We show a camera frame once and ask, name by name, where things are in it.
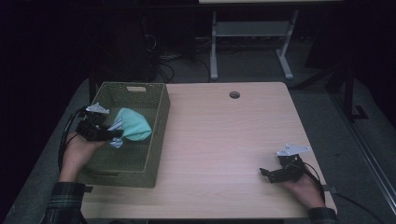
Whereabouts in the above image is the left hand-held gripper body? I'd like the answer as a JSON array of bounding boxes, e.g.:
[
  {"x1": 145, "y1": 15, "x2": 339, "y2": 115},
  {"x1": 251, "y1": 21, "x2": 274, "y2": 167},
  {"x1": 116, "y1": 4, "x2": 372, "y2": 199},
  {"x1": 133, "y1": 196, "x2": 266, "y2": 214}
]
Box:
[{"x1": 75, "y1": 102, "x2": 116, "y2": 143}]

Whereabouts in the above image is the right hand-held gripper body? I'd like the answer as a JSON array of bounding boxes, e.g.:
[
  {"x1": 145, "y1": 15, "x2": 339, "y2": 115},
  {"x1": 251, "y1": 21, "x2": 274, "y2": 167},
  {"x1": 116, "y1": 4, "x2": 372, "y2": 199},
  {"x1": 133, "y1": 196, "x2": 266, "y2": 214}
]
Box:
[{"x1": 268, "y1": 142, "x2": 312, "y2": 184}]

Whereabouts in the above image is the mint green striped garment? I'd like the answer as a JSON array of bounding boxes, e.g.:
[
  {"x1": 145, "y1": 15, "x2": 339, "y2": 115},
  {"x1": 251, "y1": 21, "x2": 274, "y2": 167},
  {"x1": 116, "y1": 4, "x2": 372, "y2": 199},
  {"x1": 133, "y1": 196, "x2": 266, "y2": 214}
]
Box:
[{"x1": 106, "y1": 106, "x2": 153, "y2": 149}]

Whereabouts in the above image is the green woven basket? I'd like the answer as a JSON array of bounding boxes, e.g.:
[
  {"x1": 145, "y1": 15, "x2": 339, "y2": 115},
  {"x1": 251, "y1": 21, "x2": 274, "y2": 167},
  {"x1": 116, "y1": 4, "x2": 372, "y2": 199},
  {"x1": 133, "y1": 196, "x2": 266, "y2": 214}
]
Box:
[{"x1": 78, "y1": 81, "x2": 171, "y2": 189}]

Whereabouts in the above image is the person's right hand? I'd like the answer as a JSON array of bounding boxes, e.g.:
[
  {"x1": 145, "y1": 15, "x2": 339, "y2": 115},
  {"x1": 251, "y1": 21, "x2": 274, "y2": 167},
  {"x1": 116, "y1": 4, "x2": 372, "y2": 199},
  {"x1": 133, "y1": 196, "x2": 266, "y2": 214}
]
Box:
[{"x1": 279, "y1": 172, "x2": 327, "y2": 210}]

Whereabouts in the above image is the person's left hand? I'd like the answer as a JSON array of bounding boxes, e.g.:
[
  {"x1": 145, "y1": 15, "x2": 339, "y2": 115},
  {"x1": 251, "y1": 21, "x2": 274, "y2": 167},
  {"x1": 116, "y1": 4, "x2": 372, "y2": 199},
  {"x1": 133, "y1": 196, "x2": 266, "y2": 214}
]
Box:
[{"x1": 58, "y1": 132, "x2": 107, "y2": 183}]

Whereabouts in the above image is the grey tape strip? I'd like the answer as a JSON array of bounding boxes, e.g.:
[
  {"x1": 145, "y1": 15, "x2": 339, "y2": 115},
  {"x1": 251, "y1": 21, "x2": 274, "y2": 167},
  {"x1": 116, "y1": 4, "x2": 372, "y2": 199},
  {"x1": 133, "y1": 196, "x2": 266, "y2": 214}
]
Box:
[{"x1": 321, "y1": 184, "x2": 339, "y2": 194}]

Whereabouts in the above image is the black metal stand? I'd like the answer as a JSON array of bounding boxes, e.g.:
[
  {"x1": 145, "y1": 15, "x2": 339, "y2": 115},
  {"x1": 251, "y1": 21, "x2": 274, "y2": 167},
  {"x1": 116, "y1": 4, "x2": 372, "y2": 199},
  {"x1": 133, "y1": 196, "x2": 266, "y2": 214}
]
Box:
[{"x1": 341, "y1": 60, "x2": 369, "y2": 123}]

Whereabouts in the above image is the white metal rack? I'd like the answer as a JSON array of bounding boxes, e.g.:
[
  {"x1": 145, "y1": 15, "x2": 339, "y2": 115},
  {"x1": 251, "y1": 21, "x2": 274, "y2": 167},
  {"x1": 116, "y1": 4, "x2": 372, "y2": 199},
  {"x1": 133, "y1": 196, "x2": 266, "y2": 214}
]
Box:
[{"x1": 198, "y1": 0, "x2": 344, "y2": 81}]

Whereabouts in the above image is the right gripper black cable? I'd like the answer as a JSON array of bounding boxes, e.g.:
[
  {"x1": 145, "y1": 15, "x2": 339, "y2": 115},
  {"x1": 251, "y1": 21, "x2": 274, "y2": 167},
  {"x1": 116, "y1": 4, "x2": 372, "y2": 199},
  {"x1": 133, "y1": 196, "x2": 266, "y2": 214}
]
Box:
[{"x1": 294, "y1": 161, "x2": 327, "y2": 203}]

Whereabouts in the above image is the black floor cable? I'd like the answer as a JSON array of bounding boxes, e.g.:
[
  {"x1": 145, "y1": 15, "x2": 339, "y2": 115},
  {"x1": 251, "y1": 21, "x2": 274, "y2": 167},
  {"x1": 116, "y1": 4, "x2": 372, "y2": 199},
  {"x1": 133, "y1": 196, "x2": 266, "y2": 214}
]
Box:
[{"x1": 334, "y1": 192, "x2": 379, "y2": 224}]

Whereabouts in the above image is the aluminium floor rail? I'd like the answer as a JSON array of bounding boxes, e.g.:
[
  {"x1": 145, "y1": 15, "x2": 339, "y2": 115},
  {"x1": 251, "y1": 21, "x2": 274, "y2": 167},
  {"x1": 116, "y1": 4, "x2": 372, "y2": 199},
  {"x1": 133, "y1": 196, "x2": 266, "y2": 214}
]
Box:
[{"x1": 330, "y1": 92, "x2": 396, "y2": 216}]

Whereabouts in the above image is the bundle of black floor cables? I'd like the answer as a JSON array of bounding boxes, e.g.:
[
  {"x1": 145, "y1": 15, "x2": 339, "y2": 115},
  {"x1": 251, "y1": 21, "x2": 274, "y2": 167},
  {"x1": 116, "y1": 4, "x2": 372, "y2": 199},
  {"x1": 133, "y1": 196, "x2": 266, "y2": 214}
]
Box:
[{"x1": 155, "y1": 53, "x2": 211, "y2": 84}]

